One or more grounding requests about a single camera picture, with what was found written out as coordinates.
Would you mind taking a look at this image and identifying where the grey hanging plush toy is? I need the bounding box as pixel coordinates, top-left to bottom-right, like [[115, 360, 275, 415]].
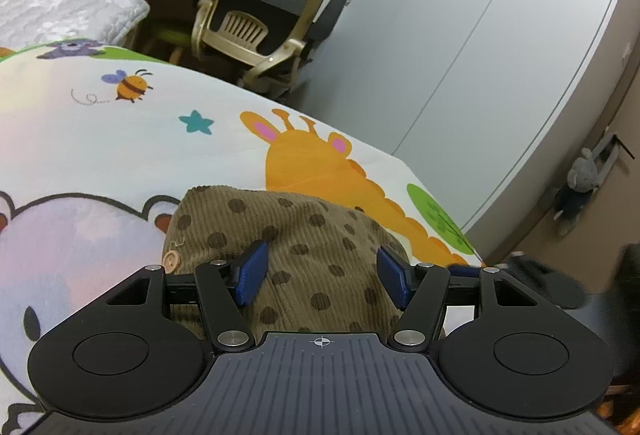
[[552, 131, 637, 237]]

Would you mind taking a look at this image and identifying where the beige mesh office chair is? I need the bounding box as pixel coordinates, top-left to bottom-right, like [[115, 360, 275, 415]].
[[191, 0, 348, 99]]

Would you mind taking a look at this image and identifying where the cartoon animal play mat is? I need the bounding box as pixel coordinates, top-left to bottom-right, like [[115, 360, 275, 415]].
[[1, 39, 480, 434]]

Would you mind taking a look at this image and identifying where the brown polka dot garment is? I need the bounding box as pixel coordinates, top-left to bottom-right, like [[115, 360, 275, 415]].
[[162, 186, 406, 339]]

